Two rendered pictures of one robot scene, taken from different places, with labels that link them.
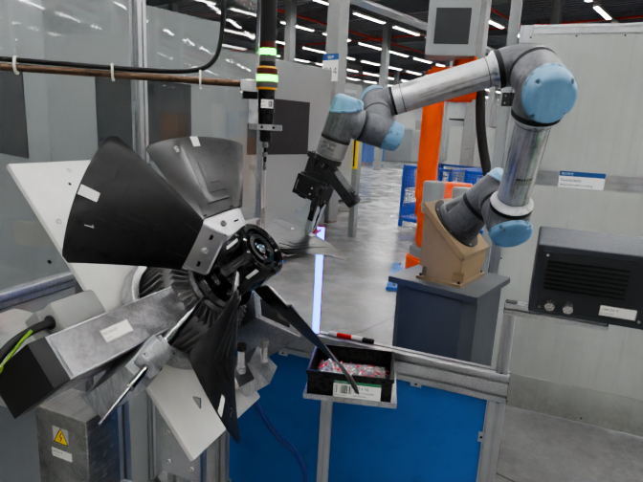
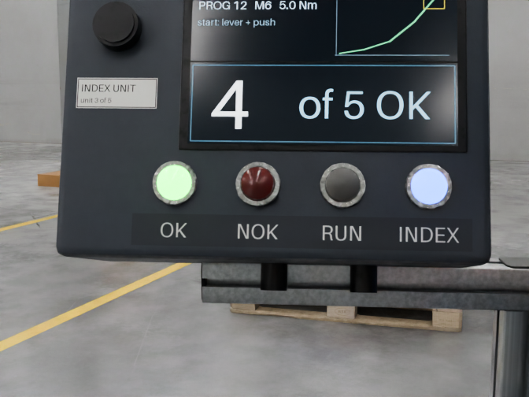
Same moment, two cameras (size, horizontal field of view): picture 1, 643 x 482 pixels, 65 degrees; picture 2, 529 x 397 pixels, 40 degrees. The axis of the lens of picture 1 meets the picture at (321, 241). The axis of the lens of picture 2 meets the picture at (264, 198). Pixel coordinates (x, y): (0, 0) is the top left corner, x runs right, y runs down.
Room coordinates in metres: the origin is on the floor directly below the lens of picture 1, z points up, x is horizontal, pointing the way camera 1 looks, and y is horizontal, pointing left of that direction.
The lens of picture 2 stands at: (1.65, -0.81, 1.17)
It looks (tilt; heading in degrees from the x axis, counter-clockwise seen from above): 8 degrees down; 162
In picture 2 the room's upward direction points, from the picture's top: straight up
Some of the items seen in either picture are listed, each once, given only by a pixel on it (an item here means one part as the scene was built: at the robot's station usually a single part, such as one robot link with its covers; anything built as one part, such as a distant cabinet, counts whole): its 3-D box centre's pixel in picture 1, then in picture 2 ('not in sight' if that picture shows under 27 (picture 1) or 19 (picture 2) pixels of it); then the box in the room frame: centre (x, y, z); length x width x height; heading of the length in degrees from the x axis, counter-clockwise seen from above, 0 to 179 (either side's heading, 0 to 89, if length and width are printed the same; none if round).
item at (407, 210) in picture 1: (442, 196); not in sight; (8.14, -1.92, 0.49); 1.27 x 0.88 x 0.98; 140
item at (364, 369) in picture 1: (352, 377); not in sight; (1.21, -0.10, 0.83); 0.19 x 0.14 x 0.04; 83
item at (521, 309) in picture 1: (554, 315); (371, 280); (1.20, -0.59, 1.04); 0.24 x 0.03 x 0.03; 68
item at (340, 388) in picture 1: (351, 372); not in sight; (1.21, -0.10, 0.85); 0.22 x 0.17 x 0.07; 83
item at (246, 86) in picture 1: (261, 105); not in sight; (1.09, 0.14, 1.50); 0.09 x 0.07 x 0.10; 103
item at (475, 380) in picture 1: (347, 351); not in sight; (1.39, -0.10, 0.82); 0.90 x 0.04 x 0.08; 68
